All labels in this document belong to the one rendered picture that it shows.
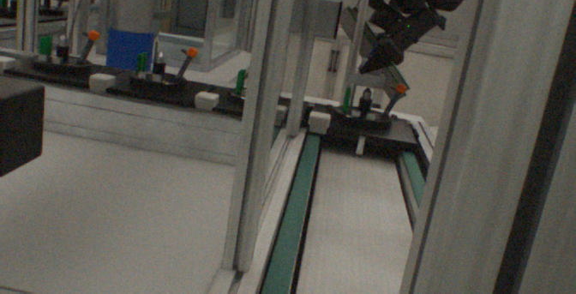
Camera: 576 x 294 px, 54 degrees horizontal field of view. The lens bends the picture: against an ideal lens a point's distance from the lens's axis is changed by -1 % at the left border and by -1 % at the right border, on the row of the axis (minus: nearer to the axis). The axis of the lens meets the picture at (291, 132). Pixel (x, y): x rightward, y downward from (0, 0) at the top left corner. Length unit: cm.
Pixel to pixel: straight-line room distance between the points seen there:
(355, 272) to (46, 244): 43
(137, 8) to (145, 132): 79
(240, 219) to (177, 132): 66
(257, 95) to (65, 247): 41
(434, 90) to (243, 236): 497
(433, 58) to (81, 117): 446
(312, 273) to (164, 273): 20
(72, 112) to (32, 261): 56
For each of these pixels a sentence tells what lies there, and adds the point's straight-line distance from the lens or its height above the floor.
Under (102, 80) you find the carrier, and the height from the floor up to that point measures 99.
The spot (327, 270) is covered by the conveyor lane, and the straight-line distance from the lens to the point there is 75.
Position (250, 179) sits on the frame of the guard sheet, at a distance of 58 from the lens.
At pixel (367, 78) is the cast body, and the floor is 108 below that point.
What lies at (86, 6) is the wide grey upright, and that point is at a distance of 236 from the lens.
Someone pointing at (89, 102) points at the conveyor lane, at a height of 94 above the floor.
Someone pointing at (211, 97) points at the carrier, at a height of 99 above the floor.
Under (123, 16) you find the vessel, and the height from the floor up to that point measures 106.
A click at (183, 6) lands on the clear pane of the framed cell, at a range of 228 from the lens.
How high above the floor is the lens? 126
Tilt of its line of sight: 15 degrees down
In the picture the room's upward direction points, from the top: 9 degrees clockwise
